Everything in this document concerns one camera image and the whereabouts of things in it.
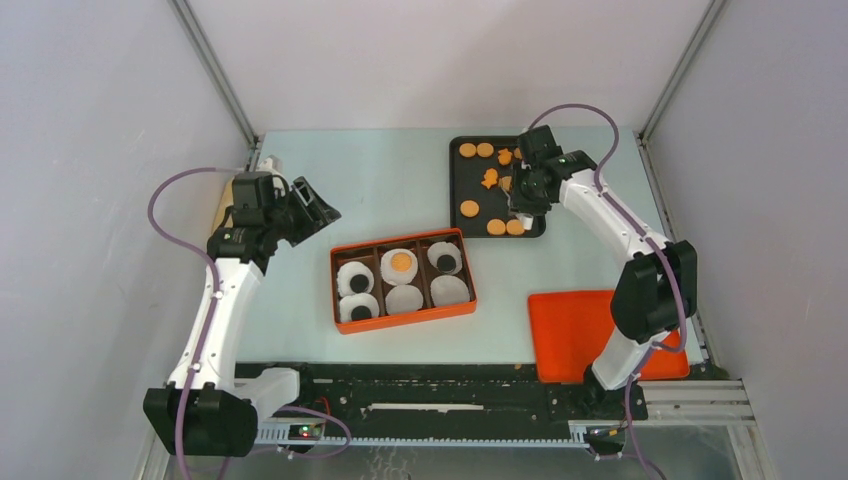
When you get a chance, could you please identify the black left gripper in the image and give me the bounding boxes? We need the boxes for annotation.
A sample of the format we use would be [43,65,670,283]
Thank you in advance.
[265,177,340,247]

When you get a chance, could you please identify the round orange cookie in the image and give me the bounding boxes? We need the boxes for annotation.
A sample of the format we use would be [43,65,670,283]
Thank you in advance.
[476,142,495,158]
[390,252,412,272]
[458,143,477,158]
[486,218,507,236]
[506,219,525,236]
[497,176,512,195]
[460,200,480,218]

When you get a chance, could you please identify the metal tongs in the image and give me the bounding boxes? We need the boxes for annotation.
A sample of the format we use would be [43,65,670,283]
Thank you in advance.
[498,187,534,233]

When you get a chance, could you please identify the black cookie tray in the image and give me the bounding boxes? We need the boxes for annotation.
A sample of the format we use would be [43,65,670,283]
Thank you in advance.
[448,135,518,238]

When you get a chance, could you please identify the black sandwich cookie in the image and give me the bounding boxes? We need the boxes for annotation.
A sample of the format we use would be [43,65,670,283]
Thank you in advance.
[350,305,373,321]
[348,273,372,294]
[436,254,457,274]

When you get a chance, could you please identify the orange cookie box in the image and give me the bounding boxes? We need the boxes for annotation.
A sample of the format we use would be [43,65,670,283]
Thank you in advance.
[329,228,477,335]

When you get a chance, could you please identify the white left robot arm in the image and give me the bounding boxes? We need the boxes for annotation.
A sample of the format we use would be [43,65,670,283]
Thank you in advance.
[143,171,341,457]

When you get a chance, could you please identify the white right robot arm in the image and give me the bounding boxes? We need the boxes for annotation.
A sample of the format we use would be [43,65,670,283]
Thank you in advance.
[507,125,698,418]

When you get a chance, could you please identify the yellow cloth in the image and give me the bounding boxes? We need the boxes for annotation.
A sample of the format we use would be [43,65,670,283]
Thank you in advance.
[210,177,234,233]

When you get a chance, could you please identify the star orange cookie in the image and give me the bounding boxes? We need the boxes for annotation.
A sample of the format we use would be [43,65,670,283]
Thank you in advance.
[481,168,499,189]

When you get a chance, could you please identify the white paper cup liner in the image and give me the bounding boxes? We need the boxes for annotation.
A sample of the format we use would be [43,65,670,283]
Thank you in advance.
[427,241,463,275]
[380,248,418,286]
[336,261,374,297]
[385,284,424,316]
[430,275,471,307]
[339,293,380,323]

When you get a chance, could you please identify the orange box lid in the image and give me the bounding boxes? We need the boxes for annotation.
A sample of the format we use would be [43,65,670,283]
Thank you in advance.
[527,290,689,389]

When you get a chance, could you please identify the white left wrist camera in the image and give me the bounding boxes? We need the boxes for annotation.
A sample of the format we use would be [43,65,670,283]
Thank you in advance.
[256,155,288,192]

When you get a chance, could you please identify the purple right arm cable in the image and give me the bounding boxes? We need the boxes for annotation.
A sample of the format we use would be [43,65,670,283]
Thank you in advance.
[528,103,689,480]

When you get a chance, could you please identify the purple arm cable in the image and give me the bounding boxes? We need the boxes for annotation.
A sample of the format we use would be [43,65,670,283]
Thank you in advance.
[146,166,352,480]
[528,103,689,480]

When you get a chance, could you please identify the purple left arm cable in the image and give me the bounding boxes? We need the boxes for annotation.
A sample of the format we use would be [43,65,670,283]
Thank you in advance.
[146,166,352,480]

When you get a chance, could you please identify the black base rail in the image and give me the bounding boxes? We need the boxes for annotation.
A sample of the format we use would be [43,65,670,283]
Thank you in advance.
[256,363,648,446]

